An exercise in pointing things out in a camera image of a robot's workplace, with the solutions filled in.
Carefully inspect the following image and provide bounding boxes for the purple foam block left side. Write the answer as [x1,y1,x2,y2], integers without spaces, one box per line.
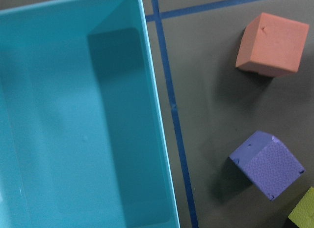
[229,131,306,201]

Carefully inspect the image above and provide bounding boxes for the teal plastic bin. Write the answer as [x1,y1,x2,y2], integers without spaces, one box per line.
[0,0,180,228]

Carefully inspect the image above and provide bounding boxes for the orange foam block left side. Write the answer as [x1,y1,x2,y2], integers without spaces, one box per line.
[235,12,310,77]

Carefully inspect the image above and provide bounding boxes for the yellow foam block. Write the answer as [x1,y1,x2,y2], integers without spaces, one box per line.
[288,187,314,228]

